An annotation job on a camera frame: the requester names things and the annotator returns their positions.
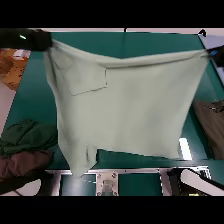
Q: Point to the pale green shirt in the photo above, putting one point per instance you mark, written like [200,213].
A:
[133,106]

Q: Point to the dark green garment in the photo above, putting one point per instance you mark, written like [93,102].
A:
[26,135]

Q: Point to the grey-brown garment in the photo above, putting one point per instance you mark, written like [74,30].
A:
[210,123]

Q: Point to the dark brown garment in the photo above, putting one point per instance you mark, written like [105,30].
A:
[20,163]

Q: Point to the silver frame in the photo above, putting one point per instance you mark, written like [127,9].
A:
[106,181]

